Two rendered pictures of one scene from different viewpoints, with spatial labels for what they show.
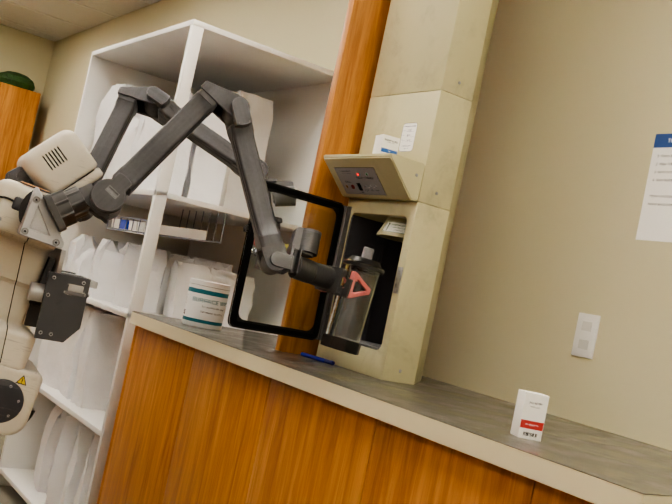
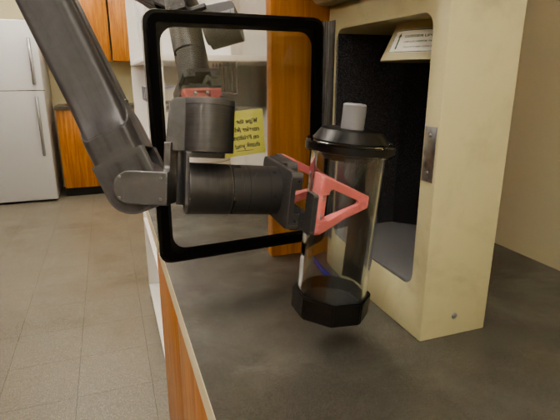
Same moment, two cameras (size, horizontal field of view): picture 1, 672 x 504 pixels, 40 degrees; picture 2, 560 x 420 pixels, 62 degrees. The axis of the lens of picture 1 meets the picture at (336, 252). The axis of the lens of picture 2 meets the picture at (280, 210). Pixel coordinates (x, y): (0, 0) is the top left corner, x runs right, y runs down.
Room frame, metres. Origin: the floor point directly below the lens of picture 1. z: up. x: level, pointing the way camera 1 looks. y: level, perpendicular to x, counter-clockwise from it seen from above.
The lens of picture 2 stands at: (1.77, -0.13, 1.30)
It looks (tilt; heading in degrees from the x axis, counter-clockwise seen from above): 16 degrees down; 14
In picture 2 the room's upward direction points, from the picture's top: straight up
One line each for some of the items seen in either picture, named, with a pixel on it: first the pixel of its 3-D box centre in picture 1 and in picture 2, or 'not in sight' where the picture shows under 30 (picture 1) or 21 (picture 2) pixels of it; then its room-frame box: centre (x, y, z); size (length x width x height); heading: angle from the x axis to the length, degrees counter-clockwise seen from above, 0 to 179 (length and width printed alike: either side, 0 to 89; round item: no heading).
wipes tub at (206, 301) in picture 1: (206, 303); not in sight; (2.97, 0.38, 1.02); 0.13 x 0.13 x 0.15
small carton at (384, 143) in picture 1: (385, 148); not in sight; (2.43, -0.07, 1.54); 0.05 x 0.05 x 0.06; 22
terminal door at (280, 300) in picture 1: (288, 262); (242, 140); (2.53, 0.12, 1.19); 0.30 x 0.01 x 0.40; 129
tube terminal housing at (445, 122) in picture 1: (410, 239); (445, 56); (2.57, -0.20, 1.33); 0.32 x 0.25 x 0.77; 34
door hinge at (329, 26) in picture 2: (333, 272); (325, 135); (2.62, -0.01, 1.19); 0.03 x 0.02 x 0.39; 34
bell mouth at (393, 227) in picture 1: (409, 231); (441, 42); (2.54, -0.19, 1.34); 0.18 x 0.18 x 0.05
